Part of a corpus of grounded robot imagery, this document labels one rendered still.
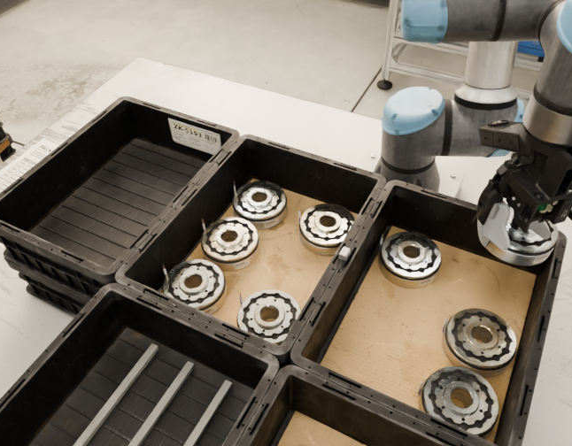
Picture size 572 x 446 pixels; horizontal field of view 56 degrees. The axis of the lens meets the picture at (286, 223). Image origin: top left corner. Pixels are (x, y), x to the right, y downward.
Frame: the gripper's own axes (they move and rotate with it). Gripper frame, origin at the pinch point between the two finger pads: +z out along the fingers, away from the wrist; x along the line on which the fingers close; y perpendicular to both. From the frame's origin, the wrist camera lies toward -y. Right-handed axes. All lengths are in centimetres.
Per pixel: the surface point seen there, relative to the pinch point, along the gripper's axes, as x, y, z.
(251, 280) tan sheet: -34.4, -14.4, 16.3
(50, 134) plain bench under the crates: -72, -87, 30
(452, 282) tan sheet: -1.8, -3.6, 16.2
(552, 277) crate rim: 8.1, 5.2, 7.6
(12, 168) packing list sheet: -81, -76, 29
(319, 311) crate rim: -27.3, 0.4, 7.6
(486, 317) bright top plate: -1.6, 5.7, 13.2
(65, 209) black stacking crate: -65, -43, 17
